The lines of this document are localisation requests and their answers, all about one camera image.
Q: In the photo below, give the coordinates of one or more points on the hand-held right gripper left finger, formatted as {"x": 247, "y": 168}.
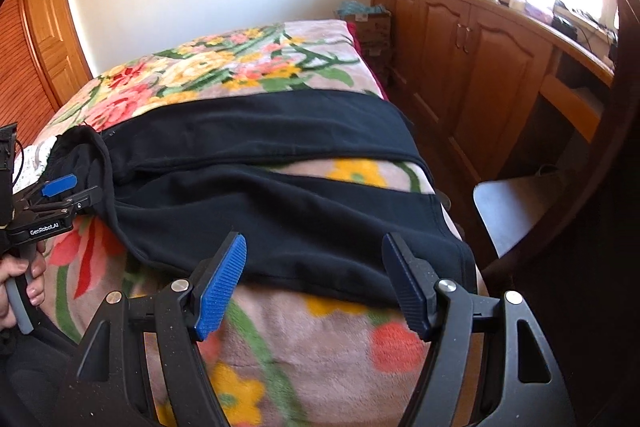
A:
{"x": 220, "y": 287}

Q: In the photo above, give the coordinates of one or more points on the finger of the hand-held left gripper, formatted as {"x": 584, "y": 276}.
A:
{"x": 57, "y": 186}
{"x": 82, "y": 199}

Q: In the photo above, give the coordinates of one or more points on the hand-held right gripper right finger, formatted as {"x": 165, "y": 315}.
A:
{"x": 407, "y": 287}

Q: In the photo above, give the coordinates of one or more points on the black pants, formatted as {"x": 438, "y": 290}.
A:
{"x": 280, "y": 217}

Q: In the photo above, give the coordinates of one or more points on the person's left hand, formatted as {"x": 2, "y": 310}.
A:
{"x": 36, "y": 292}

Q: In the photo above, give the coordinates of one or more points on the white patterned cloth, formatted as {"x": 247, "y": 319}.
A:
{"x": 32, "y": 162}

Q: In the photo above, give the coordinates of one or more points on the louvered wooden wardrobe door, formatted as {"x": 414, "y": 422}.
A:
{"x": 20, "y": 72}

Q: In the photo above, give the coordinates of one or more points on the dark chair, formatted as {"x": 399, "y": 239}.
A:
{"x": 520, "y": 207}

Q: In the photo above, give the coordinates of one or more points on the wooden panel door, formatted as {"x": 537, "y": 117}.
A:
{"x": 50, "y": 17}

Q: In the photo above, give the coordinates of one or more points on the floral blanket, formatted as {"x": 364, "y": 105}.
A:
{"x": 200, "y": 72}

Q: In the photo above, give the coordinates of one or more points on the long wooden cabinet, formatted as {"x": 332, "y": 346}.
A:
{"x": 480, "y": 72}

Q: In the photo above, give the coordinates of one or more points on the open cardboard box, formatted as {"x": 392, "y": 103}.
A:
{"x": 372, "y": 27}

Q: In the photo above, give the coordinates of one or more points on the teal cloth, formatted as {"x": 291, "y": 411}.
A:
{"x": 357, "y": 7}

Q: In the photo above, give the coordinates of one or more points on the tissue pack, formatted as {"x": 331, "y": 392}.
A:
{"x": 537, "y": 9}

